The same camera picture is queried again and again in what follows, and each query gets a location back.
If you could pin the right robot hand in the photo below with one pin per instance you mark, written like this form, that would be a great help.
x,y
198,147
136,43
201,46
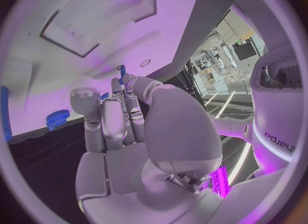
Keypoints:
x,y
178,131

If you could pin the blue peg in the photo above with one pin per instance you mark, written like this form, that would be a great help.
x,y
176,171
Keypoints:
x,y
122,70

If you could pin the blue gear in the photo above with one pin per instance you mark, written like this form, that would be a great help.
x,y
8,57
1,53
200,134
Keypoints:
x,y
57,119

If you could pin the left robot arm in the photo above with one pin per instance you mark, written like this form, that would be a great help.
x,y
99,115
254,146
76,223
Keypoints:
x,y
231,128

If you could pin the white task board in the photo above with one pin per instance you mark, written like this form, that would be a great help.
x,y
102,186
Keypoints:
x,y
108,41

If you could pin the cluttered workshop desk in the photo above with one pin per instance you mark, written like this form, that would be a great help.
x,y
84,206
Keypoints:
x,y
211,69

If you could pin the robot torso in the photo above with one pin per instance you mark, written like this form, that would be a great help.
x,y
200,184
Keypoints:
x,y
274,116

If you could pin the black screen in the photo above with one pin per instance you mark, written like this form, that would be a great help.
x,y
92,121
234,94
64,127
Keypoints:
x,y
245,50

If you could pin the thin blue cylinder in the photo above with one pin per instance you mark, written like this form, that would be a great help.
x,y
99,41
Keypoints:
x,y
6,112

